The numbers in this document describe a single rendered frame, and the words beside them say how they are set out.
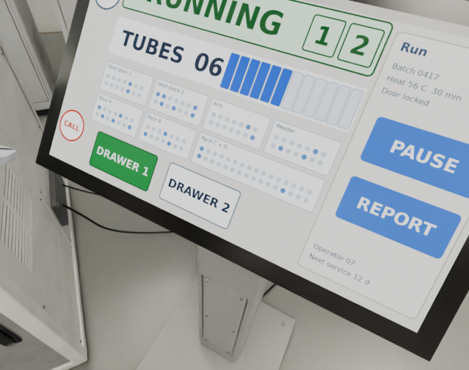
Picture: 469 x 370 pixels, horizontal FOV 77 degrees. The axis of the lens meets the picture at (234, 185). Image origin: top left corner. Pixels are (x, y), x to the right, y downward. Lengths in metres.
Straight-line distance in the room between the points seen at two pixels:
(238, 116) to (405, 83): 0.16
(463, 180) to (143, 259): 1.31
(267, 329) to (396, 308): 0.99
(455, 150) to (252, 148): 0.18
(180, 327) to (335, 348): 0.62
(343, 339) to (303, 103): 1.20
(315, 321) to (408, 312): 1.07
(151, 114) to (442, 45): 0.30
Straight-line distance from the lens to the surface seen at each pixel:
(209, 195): 0.33
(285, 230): 0.32
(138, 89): 0.39
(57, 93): 0.47
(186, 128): 0.35
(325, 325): 1.41
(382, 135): 0.31
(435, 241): 0.33
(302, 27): 0.34
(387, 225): 0.32
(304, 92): 0.32
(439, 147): 0.32
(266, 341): 1.29
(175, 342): 1.27
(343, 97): 0.32
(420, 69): 0.33
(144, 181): 0.37
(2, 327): 0.93
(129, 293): 1.41
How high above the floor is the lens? 1.26
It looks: 47 degrees down
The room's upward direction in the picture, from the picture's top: 6 degrees clockwise
